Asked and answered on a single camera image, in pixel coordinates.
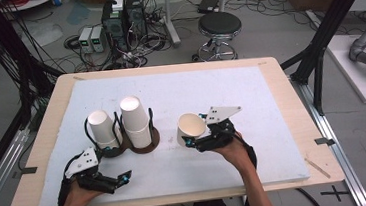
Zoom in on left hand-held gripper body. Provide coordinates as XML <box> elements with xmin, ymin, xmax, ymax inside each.
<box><xmin>62</xmin><ymin>145</ymin><xmax>122</xmax><ymax>199</ymax></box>

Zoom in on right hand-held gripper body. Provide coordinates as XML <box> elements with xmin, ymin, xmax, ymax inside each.
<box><xmin>190</xmin><ymin>103</ymin><xmax>246</xmax><ymax>154</ymax></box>

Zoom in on wooden cup holder black rods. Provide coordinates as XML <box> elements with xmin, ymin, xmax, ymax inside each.
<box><xmin>82</xmin><ymin>110</ymin><xmax>130</xmax><ymax>162</ymax></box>
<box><xmin>117</xmin><ymin>106</ymin><xmax>162</xmax><ymax>157</ymax></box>

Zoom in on white paper cup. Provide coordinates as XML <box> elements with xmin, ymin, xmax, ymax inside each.
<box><xmin>174</xmin><ymin>111</ymin><xmax>210</xmax><ymax>149</ymax></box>

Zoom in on stack of white cups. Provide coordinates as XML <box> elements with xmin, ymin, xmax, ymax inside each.
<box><xmin>85</xmin><ymin>107</ymin><xmax>125</xmax><ymax>151</ymax></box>
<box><xmin>118</xmin><ymin>94</ymin><xmax>154</xmax><ymax>151</ymax></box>

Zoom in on person's right hand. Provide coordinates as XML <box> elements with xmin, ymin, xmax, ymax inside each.
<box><xmin>211</xmin><ymin>129</ymin><xmax>255</xmax><ymax>176</ymax></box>

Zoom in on person's left hand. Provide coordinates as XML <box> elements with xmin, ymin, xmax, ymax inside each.
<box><xmin>60</xmin><ymin>178</ymin><xmax>107</xmax><ymax>206</ymax></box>

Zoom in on white foam mat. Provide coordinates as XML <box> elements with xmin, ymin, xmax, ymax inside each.
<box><xmin>26</xmin><ymin>60</ymin><xmax>313</xmax><ymax>206</ymax></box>

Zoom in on black tape strip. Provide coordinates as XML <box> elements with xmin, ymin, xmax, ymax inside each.
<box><xmin>10</xmin><ymin>166</ymin><xmax>39</xmax><ymax>179</ymax></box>
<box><xmin>314</xmin><ymin>136</ymin><xmax>337</xmax><ymax>149</ymax></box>

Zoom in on black round stool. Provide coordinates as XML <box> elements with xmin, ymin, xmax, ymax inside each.
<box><xmin>187</xmin><ymin>9</ymin><xmax>246</xmax><ymax>64</ymax></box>

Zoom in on thin wooden stick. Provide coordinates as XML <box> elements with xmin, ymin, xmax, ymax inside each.
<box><xmin>304</xmin><ymin>155</ymin><xmax>332</xmax><ymax>181</ymax></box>

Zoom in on black flat box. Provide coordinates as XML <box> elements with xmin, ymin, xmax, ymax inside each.
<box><xmin>196</xmin><ymin>0</ymin><xmax>222</xmax><ymax>15</ymax></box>

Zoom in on grey bench power supply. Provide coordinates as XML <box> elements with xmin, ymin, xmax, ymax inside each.
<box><xmin>77</xmin><ymin>26</ymin><xmax>95</xmax><ymax>55</ymax></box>
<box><xmin>89</xmin><ymin>25</ymin><xmax>107</xmax><ymax>55</ymax></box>

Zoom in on black computer tower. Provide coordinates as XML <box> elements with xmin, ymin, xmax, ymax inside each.
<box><xmin>99</xmin><ymin>0</ymin><xmax>131</xmax><ymax>54</ymax></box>
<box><xmin>124</xmin><ymin>0</ymin><xmax>149</xmax><ymax>39</ymax></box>

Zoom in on white platform board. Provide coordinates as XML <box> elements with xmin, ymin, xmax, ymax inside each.
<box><xmin>325</xmin><ymin>31</ymin><xmax>366</xmax><ymax>108</ymax></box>

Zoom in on round white table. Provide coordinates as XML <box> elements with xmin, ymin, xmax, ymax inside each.
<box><xmin>0</xmin><ymin>0</ymin><xmax>60</xmax><ymax>14</ymax></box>

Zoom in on aluminium floor rail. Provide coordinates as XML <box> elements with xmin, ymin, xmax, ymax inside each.
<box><xmin>289</xmin><ymin>72</ymin><xmax>366</xmax><ymax>206</ymax></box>
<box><xmin>0</xmin><ymin>127</ymin><xmax>37</xmax><ymax>206</ymax></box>

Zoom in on tangle of floor cables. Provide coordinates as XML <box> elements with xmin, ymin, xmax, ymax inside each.
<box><xmin>60</xmin><ymin>17</ymin><xmax>176</xmax><ymax>75</ymax></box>

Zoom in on black metal frame post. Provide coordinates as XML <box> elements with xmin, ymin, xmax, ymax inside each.
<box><xmin>0</xmin><ymin>0</ymin><xmax>57</xmax><ymax>110</ymax></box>
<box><xmin>274</xmin><ymin>0</ymin><xmax>366</xmax><ymax>119</ymax></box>

